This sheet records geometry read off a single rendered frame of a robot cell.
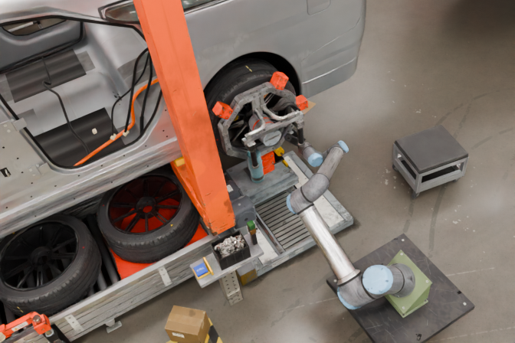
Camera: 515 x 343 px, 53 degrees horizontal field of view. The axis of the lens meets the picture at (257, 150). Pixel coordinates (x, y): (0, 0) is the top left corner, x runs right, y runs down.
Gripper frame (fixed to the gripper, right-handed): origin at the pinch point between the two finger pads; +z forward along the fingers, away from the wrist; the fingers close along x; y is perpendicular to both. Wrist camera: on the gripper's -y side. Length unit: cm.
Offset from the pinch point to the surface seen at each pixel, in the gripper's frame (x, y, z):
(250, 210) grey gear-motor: -52, -15, -28
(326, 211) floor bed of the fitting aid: -36, 44, -39
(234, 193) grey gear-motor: -51, -21, -13
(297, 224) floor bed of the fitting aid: -53, 29, -36
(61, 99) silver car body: -69, -111, 92
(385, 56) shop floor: 72, 162, 91
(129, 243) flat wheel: -99, -80, -17
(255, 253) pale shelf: -58, -31, -64
